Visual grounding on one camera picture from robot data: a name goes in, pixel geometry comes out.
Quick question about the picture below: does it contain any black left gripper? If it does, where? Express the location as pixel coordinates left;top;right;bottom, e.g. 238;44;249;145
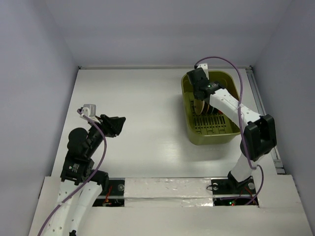
86;113;125;155

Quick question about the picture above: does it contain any beige floral plate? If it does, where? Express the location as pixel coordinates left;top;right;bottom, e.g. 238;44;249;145
193;99;205;115

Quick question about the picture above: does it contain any yellow brown patterned plate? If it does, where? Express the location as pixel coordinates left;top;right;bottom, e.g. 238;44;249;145
202;103;209;114

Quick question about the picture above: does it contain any blue floral dark-rimmed plate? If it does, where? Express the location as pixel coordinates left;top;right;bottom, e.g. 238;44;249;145
208;106;216;114

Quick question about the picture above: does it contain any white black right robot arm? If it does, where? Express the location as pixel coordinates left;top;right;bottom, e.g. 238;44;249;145
187;67;277;193

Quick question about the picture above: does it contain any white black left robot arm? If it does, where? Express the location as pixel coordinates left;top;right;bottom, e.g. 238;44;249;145
38;110;126;236

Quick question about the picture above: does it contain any left arm base electronics bay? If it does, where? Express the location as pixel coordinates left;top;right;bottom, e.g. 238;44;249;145
93;178;125;207

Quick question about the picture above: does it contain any right arm base electronics bay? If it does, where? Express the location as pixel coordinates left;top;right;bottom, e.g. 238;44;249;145
206;177;259;207

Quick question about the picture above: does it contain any olive green dish rack tub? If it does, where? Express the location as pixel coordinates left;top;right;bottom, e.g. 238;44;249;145
181;75;240;146

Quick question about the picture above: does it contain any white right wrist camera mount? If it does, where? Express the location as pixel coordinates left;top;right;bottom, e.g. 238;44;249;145
194;63;208;74

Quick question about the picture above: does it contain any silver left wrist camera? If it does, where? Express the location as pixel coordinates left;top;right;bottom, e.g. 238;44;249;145
79;104;96;120

